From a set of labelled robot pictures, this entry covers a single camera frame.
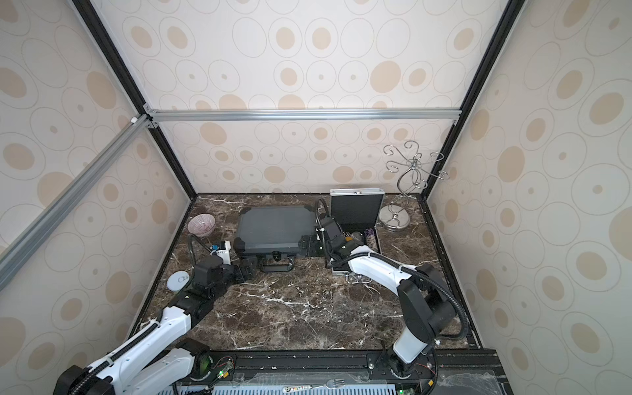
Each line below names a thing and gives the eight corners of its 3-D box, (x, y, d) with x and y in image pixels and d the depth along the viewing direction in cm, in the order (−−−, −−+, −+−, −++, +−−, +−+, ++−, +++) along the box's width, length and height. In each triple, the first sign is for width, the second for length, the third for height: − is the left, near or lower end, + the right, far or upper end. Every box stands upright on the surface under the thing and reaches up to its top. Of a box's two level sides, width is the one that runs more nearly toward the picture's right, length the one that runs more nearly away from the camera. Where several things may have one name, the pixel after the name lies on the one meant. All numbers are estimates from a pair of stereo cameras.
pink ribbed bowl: (189, 237, 106) (184, 231, 102) (196, 219, 112) (192, 213, 108) (214, 237, 106) (211, 231, 102) (220, 219, 112) (217, 213, 108)
